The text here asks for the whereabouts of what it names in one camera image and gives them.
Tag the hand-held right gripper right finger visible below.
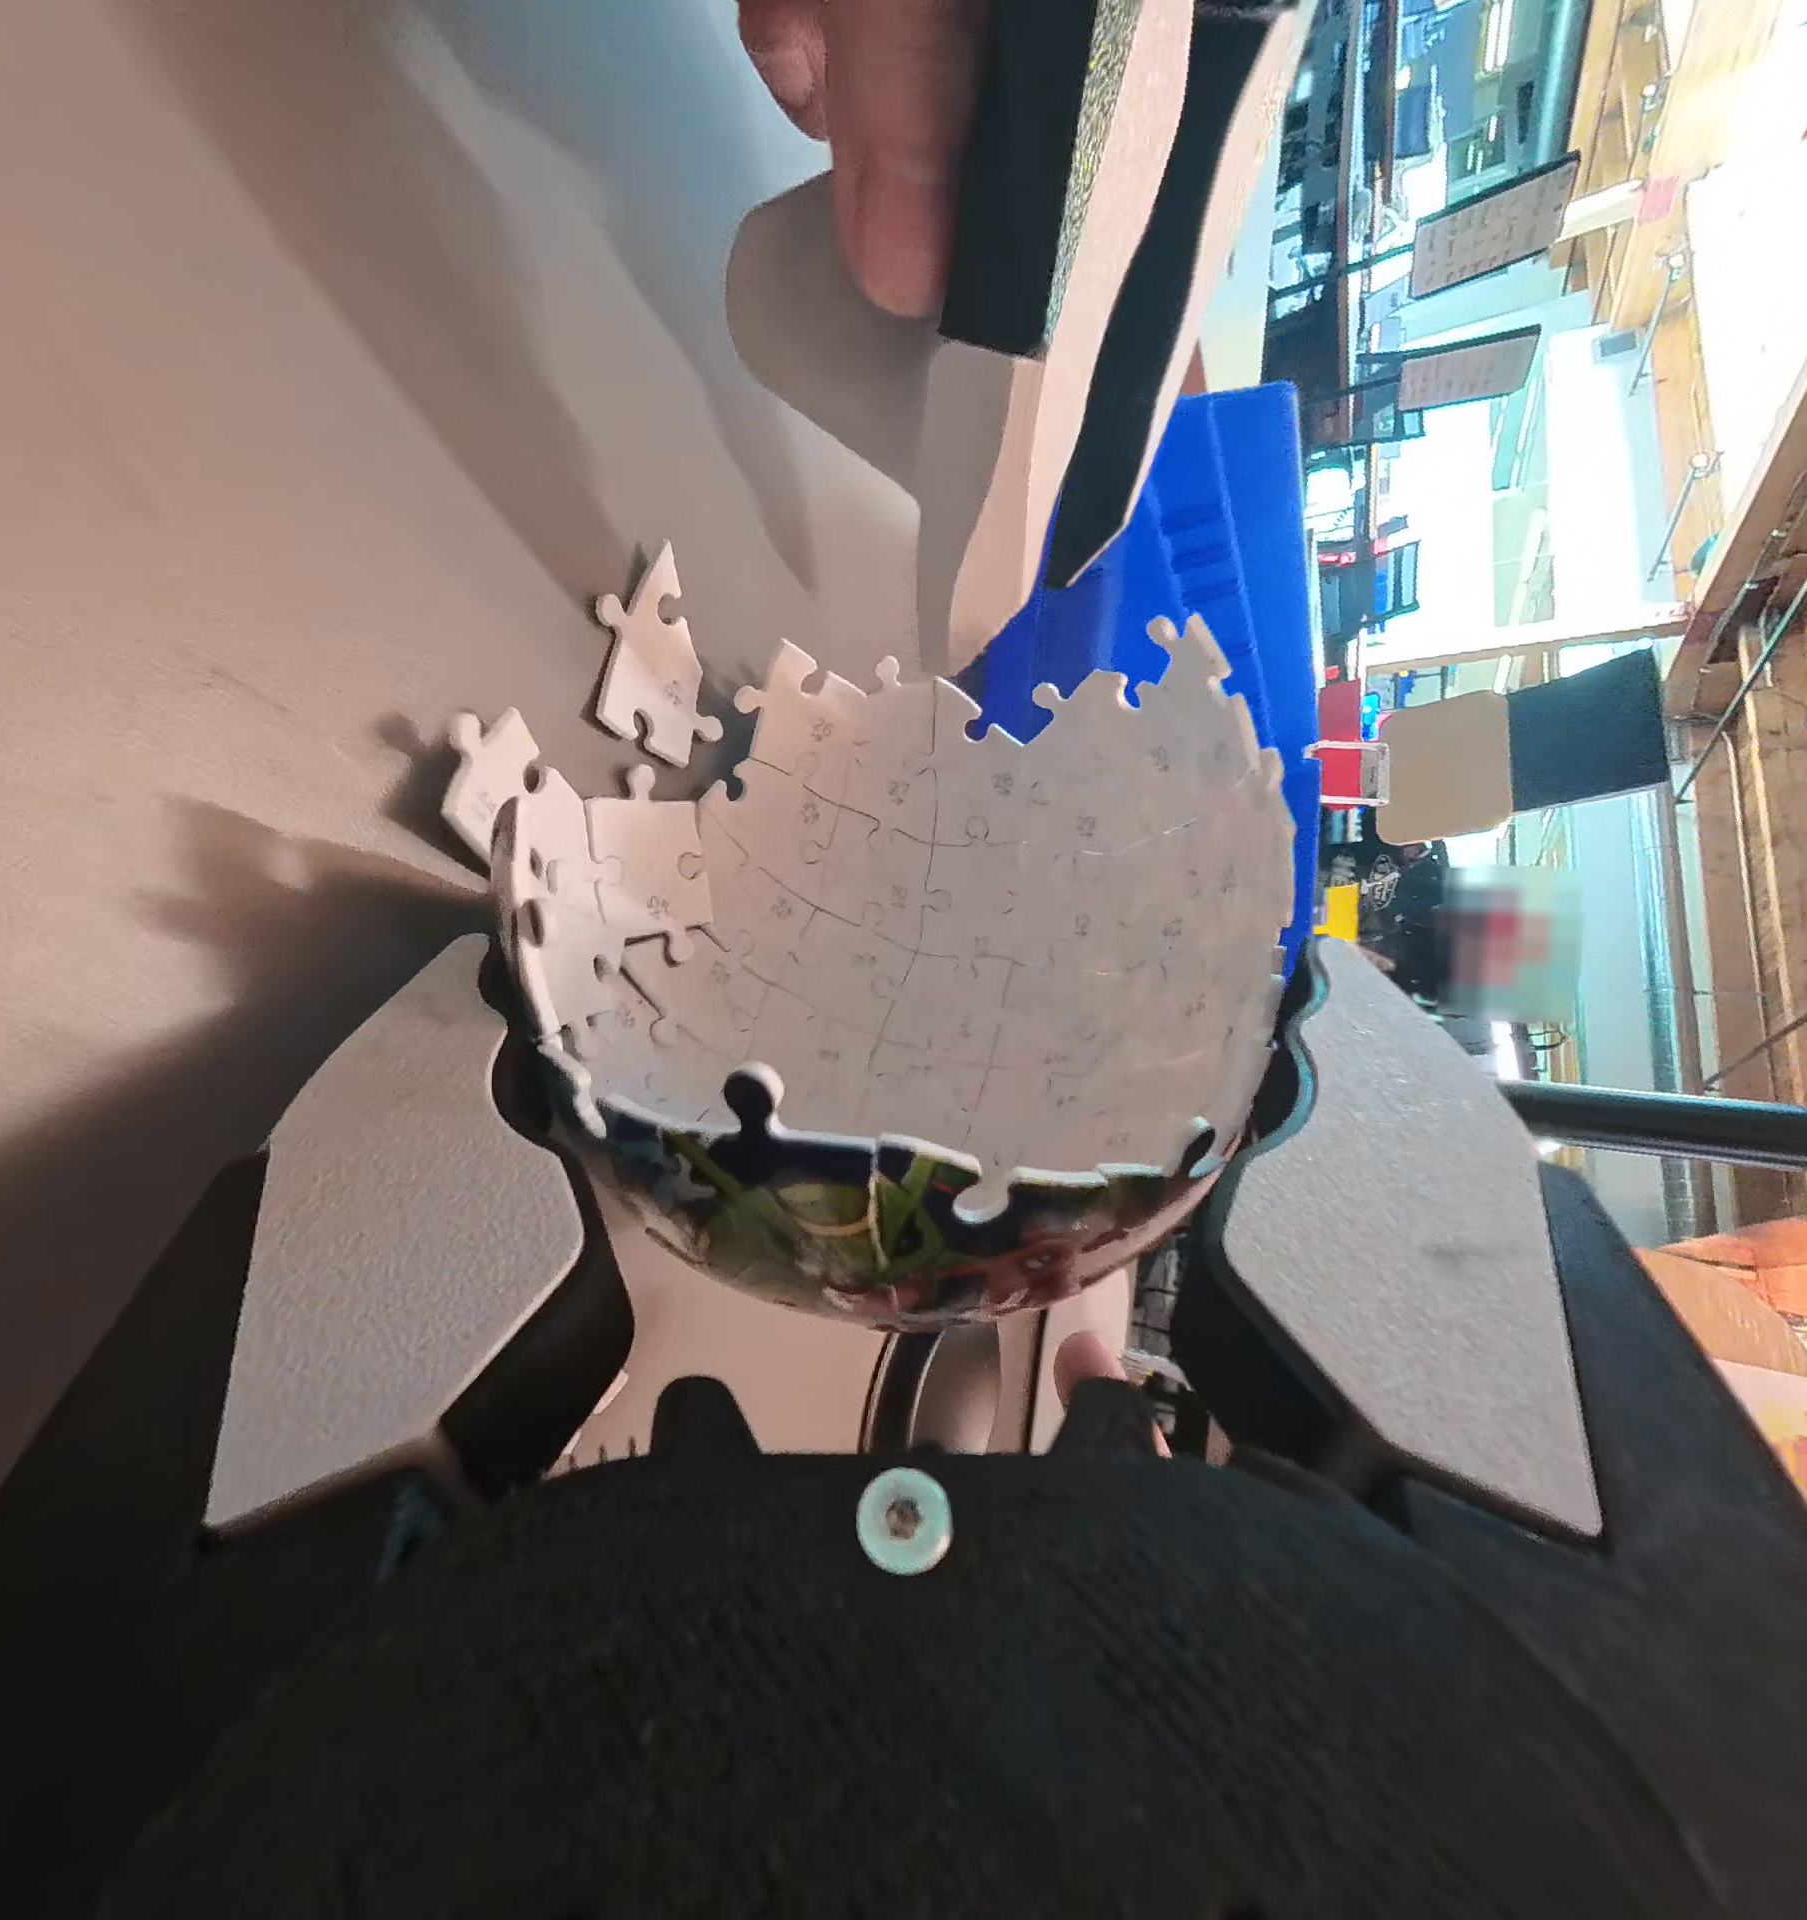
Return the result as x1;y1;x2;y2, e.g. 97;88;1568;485
1172;932;1606;1547

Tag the person's right hand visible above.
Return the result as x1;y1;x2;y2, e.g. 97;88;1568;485
1052;1332;1166;1450

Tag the beige board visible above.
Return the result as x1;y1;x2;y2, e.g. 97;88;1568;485
1374;691;1516;846

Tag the black metal bar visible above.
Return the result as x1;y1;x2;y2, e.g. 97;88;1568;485
1502;1079;1807;1175

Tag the red box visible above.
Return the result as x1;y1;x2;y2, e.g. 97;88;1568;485
1314;677;1390;803

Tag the white puzzle piece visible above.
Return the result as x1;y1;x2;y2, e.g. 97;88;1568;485
441;707;547;870
591;539;727;769

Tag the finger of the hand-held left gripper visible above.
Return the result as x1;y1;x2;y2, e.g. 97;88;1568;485
915;344;1042;673
989;0;1318;620

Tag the blue plastic bin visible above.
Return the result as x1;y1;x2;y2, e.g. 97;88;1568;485
955;381;1320;962

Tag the colourful half-built puzzle ball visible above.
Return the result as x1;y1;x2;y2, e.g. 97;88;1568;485
489;612;1300;1334

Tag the black board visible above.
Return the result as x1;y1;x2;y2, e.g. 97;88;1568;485
1502;647;1672;812

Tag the wooden rack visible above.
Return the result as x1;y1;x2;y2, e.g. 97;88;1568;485
1592;0;1807;1217

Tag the cardboard box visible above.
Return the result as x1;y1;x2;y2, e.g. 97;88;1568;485
1636;1211;1807;1373

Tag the hanging sign board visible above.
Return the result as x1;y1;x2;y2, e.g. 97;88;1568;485
1388;326;1542;415
1404;153;1582;300

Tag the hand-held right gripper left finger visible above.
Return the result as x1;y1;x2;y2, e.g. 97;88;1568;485
201;932;637;1532

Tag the black round stand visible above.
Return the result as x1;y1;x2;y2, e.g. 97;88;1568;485
861;1320;1038;1453

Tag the person's left hand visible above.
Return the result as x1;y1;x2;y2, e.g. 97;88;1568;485
737;0;987;319

